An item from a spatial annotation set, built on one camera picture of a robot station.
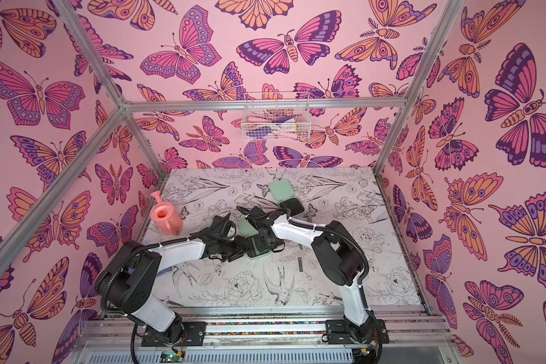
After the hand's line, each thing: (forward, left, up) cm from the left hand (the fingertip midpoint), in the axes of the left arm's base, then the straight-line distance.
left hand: (251, 249), depth 91 cm
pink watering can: (+9, +33, +10) cm, 36 cm away
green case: (+7, +2, +1) cm, 8 cm away
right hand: (+2, -5, 0) cm, 6 cm away
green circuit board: (-35, +23, -4) cm, 42 cm away
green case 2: (+33, -13, -1) cm, 35 cm away
